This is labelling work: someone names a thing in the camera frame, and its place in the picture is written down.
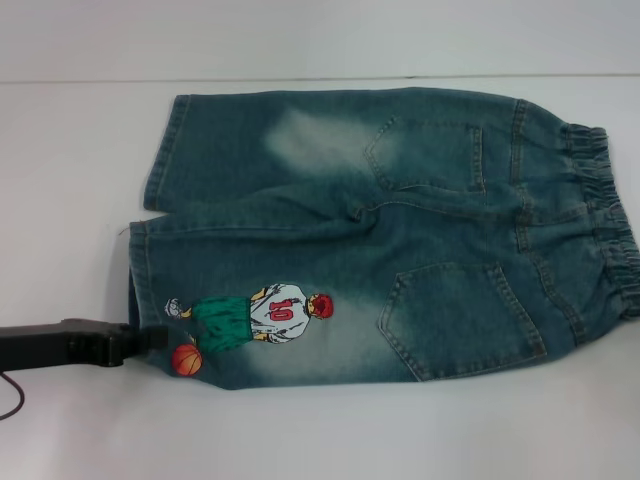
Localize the thin dark arm cable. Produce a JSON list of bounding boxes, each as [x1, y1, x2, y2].
[[0, 371, 27, 424]]

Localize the blue denim shorts with print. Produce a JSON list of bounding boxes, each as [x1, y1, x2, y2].
[[127, 87, 640, 384]]

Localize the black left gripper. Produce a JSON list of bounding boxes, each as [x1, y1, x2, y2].
[[0, 317, 170, 374]]

